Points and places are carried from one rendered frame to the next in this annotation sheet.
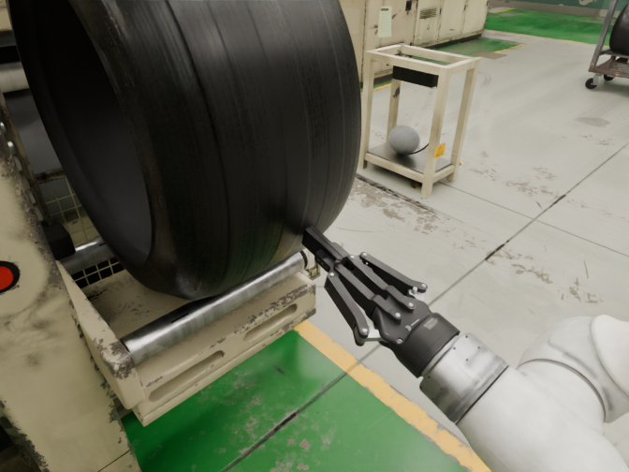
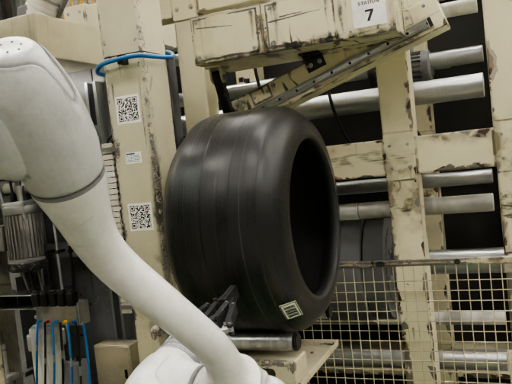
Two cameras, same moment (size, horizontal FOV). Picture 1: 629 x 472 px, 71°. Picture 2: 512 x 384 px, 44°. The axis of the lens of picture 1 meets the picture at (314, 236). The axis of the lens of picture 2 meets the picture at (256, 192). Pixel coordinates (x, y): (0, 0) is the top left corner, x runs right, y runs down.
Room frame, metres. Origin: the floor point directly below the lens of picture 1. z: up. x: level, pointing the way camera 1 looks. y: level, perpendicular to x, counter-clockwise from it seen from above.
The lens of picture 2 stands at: (0.02, -1.29, 1.34)
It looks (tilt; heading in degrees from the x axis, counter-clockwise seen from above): 3 degrees down; 66
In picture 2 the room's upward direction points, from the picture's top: 6 degrees counter-clockwise
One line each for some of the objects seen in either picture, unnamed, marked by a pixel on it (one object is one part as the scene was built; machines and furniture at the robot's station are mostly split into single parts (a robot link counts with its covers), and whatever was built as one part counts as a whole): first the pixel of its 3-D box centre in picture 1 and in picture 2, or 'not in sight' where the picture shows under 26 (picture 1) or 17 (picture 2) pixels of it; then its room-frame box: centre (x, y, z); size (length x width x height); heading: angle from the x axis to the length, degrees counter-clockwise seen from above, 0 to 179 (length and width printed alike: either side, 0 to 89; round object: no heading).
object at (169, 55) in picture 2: not in sight; (136, 61); (0.46, 0.42, 1.64); 0.19 x 0.19 x 0.06; 43
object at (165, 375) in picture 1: (224, 329); (233, 366); (0.55, 0.16, 0.83); 0.36 x 0.09 x 0.06; 133
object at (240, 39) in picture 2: not in sight; (300, 30); (0.95, 0.36, 1.71); 0.61 x 0.25 x 0.15; 133
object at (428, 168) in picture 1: (413, 118); not in sight; (2.86, -0.65, 0.40); 0.60 x 0.35 x 0.80; 43
